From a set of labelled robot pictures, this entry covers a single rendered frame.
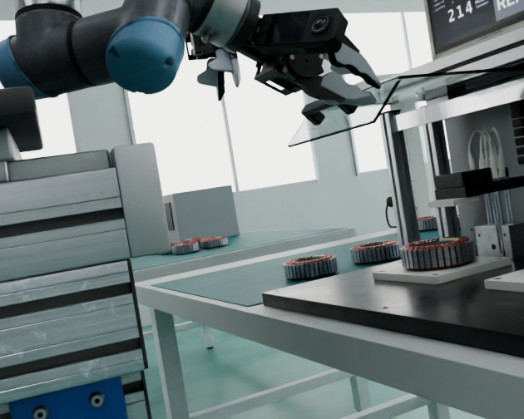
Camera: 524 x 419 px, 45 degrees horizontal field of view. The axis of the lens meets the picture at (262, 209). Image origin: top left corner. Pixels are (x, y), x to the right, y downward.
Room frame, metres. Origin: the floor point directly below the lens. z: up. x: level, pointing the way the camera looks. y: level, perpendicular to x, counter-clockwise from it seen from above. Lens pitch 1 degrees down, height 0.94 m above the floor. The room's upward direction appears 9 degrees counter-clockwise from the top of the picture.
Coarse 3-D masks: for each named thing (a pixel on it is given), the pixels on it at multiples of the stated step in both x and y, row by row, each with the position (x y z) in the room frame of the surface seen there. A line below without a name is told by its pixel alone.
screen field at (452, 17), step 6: (468, 0) 1.03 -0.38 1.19; (456, 6) 1.06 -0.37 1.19; (462, 6) 1.04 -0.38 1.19; (468, 6) 1.03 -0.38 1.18; (450, 12) 1.07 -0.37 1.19; (456, 12) 1.06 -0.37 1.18; (462, 12) 1.04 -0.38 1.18; (468, 12) 1.03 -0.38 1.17; (450, 18) 1.07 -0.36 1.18; (456, 18) 1.06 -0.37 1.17
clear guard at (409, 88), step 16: (400, 80) 0.86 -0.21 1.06; (416, 80) 0.89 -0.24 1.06; (432, 80) 0.92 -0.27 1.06; (448, 80) 0.95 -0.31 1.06; (464, 80) 0.98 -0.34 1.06; (480, 80) 1.01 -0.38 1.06; (496, 80) 1.04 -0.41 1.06; (384, 96) 0.85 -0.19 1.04; (400, 96) 1.06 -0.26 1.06; (416, 96) 1.09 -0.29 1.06; (432, 96) 1.13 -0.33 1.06; (336, 112) 0.96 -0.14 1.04; (368, 112) 0.86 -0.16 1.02; (304, 128) 1.04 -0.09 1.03; (320, 128) 0.98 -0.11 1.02; (336, 128) 0.92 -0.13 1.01; (352, 128) 0.88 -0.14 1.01
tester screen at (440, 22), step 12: (432, 0) 1.10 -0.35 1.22; (444, 0) 1.08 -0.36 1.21; (456, 0) 1.05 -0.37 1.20; (480, 0) 1.01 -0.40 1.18; (492, 0) 0.99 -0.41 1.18; (432, 12) 1.11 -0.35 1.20; (444, 12) 1.08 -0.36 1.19; (480, 12) 1.01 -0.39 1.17; (492, 12) 0.99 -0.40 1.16; (444, 24) 1.08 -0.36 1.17; (456, 24) 1.06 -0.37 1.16; (492, 24) 0.99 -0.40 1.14; (456, 36) 1.06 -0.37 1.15; (468, 36) 1.04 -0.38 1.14
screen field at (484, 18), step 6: (486, 12) 1.00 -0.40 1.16; (474, 18) 1.02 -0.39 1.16; (480, 18) 1.01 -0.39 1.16; (486, 18) 1.00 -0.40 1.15; (462, 24) 1.05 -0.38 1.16; (468, 24) 1.04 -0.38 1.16; (474, 24) 1.03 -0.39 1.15; (480, 24) 1.01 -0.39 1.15; (450, 30) 1.07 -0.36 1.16; (456, 30) 1.06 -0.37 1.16; (462, 30) 1.05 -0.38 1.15; (468, 30) 1.04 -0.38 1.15; (438, 36) 1.10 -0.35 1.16; (444, 36) 1.09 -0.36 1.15; (450, 36) 1.08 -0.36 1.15; (438, 42) 1.10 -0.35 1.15
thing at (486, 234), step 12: (480, 228) 1.06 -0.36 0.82; (492, 228) 1.04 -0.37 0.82; (504, 228) 1.02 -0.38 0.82; (516, 228) 1.02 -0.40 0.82; (480, 240) 1.07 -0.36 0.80; (492, 240) 1.04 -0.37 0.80; (504, 240) 1.02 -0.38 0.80; (516, 240) 1.01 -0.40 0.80; (480, 252) 1.07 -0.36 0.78; (492, 252) 1.05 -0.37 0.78; (516, 252) 1.01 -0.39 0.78
